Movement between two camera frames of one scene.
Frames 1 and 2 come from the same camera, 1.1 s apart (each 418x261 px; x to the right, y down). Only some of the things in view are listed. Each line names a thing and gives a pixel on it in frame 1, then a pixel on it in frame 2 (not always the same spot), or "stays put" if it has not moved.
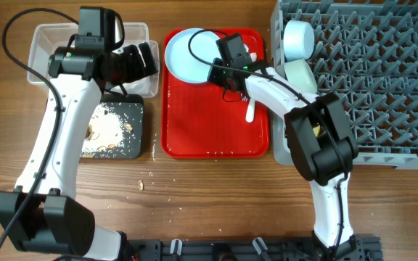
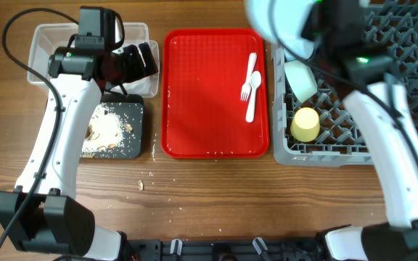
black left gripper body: (129, 66) stays put
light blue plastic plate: (182, 64) → (281, 22)
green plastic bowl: (300, 73) stays put
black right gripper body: (223, 78) → (344, 25)
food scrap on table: (140, 185) stays put
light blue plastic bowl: (298, 40) stays put
